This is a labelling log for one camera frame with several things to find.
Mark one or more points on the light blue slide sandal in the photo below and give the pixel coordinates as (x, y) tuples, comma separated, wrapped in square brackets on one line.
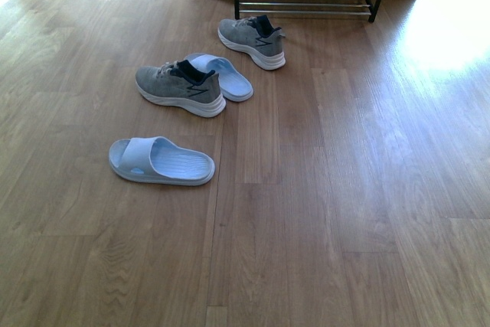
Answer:
[(234, 86)]

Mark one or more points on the light blue slide front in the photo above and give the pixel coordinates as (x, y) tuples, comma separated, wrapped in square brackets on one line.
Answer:
[(158, 160)]

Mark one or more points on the grey sneaker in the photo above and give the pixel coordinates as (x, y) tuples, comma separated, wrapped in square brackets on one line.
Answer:
[(256, 37), (181, 85)]

